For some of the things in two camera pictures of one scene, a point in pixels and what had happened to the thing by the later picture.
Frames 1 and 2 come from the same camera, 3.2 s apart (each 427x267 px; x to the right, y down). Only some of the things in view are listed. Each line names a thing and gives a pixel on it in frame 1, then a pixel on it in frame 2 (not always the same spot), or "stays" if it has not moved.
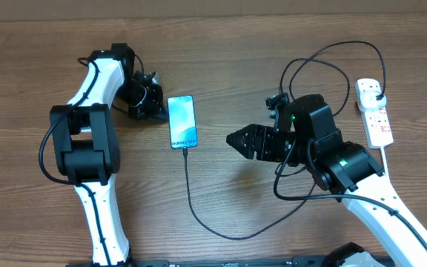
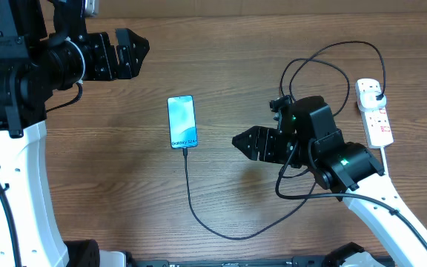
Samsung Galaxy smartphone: (182, 122) stays
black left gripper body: (141, 101) to (99, 64)
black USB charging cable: (290, 87) stays
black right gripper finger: (253, 139) stays
